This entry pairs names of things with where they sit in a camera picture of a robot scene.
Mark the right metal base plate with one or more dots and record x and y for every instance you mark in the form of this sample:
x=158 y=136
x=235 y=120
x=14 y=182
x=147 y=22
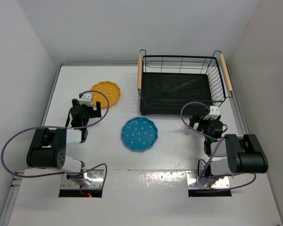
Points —
x=194 y=183

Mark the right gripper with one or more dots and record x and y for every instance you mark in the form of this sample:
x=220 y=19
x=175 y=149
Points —
x=193 y=120

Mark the black wire dish rack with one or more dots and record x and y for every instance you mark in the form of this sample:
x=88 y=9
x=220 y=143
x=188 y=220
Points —
x=187 y=85

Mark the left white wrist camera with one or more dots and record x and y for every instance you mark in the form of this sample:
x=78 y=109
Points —
x=86 y=99

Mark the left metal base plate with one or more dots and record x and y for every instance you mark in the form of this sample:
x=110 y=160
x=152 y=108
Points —
x=91 y=180

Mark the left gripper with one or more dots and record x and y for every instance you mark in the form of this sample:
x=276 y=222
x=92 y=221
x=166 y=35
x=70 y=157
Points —
x=98 y=109

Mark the metal base plate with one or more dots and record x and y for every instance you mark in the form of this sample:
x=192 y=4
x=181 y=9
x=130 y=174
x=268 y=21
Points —
x=91 y=180
x=194 y=183

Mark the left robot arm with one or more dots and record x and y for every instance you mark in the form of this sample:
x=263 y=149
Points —
x=48 y=148

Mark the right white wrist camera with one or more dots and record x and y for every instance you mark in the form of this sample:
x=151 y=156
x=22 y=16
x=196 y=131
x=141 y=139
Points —
x=213 y=114

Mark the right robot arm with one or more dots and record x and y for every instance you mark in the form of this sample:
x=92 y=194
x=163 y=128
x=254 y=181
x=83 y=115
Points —
x=228 y=154

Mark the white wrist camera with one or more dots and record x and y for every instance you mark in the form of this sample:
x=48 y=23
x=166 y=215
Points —
x=213 y=114
x=86 y=99

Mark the yellow dotted plate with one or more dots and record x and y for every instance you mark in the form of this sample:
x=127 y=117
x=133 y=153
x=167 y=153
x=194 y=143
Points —
x=110 y=90

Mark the blue dotted plate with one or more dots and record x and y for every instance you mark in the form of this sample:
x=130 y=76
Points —
x=139 y=134

